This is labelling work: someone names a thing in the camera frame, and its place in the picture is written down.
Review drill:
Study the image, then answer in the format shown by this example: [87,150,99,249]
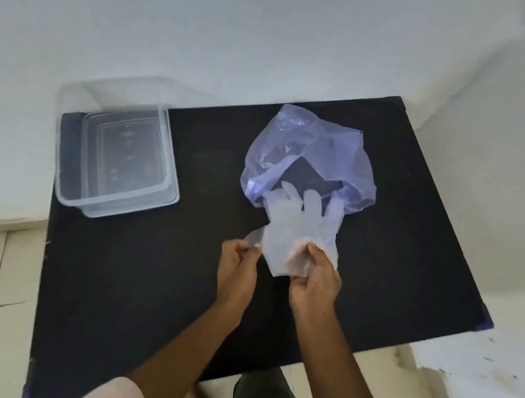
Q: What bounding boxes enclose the person's right forearm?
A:
[274,299,410,398]

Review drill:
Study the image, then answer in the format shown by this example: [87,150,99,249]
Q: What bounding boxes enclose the person's right hand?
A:
[282,240,349,321]

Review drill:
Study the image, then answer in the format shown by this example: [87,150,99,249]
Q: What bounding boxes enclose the person's left forearm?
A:
[123,281,252,398]

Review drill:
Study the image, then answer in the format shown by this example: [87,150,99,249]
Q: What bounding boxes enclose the clear plastic storage container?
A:
[38,60,200,233]

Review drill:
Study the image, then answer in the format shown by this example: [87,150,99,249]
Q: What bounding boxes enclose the clear disposable plastic glove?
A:
[238,175,351,288]

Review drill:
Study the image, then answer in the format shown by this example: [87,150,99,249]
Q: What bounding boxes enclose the person's left hand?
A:
[211,236,265,317]

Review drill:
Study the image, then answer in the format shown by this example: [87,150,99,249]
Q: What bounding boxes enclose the purple translucent plastic bag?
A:
[236,98,390,228]

